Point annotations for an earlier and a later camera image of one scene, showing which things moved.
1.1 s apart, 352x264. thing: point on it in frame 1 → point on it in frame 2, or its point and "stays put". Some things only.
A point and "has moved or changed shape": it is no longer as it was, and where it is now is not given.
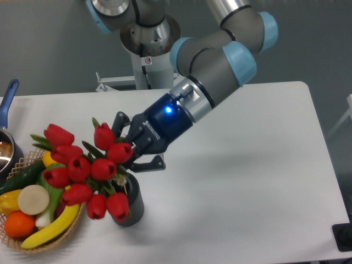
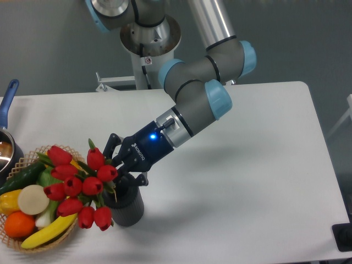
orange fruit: (19, 224) stays put
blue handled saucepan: (11, 150) stays put
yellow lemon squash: (47, 159) → (72, 161)
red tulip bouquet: (89, 176) has moved or changed shape
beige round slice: (33, 199) stays put
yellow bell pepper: (9, 202) stays put
